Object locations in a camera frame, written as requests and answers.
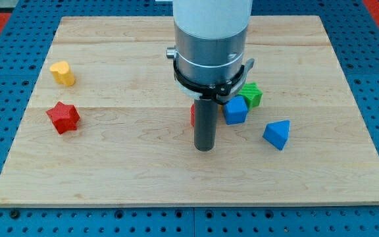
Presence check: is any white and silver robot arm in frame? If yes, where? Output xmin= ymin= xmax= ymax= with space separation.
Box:
xmin=172 ymin=0 xmax=253 ymax=86

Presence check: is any green star block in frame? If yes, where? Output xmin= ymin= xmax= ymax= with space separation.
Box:
xmin=238 ymin=82 xmax=263 ymax=111

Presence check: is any blue triangle block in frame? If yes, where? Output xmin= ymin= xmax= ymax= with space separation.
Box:
xmin=263 ymin=120 xmax=290 ymax=151

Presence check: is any red star block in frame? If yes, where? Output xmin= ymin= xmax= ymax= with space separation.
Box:
xmin=46 ymin=101 xmax=80 ymax=134

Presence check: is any red block behind rod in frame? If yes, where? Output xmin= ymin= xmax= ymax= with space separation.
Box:
xmin=190 ymin=103 xmax=195 ymax=127

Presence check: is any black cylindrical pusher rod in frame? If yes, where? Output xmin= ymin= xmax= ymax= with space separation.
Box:
xmin=194 ymin=99 xmax=218 ymax=151

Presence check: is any blue cube block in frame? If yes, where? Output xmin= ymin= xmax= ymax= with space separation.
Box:
xmin=222 ymin=96 xmax=248 ymax=125

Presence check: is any light wooden board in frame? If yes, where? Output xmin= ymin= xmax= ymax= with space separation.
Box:
xmin=0 ymin=16 xmax=379 ymax=208

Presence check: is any yellow heart block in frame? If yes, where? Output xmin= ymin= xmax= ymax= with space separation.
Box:
xmin=49 ymin=61 xmax=75 ymax=86

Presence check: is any black clamp ring with lever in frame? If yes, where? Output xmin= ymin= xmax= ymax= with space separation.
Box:
xmin=172 ymin=58 xmax=255 ymax=105

